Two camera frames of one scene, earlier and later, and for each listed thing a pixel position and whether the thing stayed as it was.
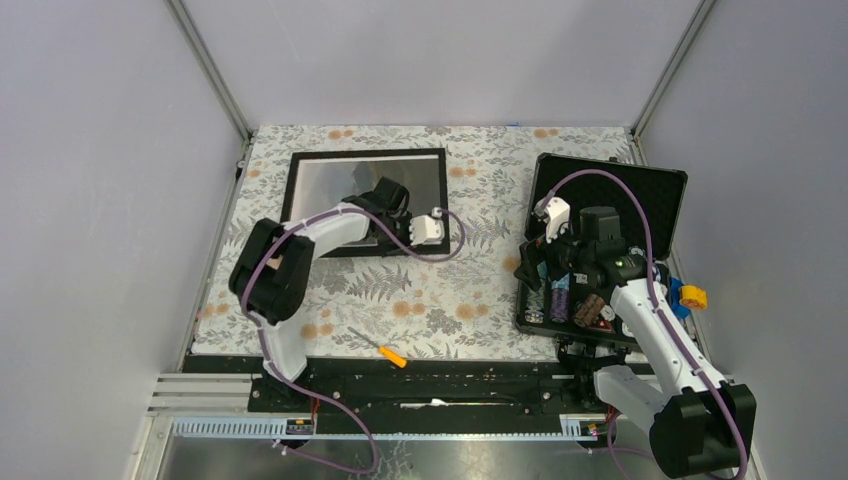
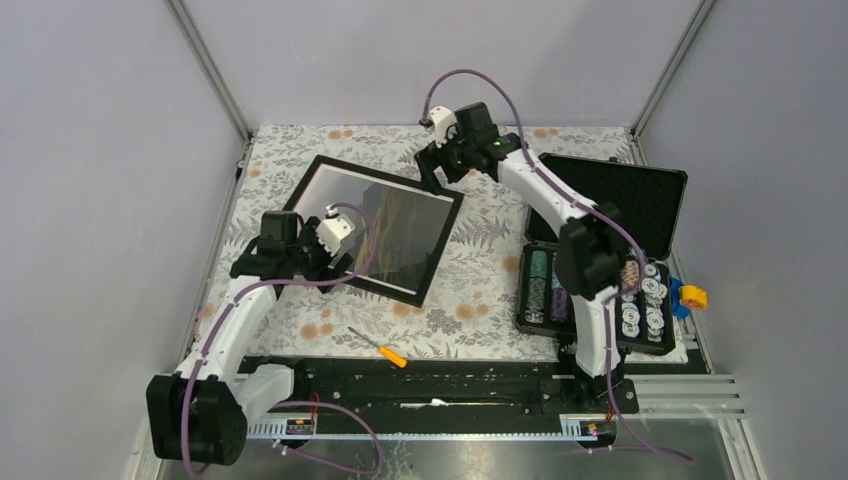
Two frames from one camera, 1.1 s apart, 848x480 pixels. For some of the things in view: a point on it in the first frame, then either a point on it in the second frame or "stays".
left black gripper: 405,221 to 308,234
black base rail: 410,386 stays
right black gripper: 530,253 to 431,158
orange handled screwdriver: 384,351 stays
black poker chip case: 568,306 stays
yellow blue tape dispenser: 683,297 stays
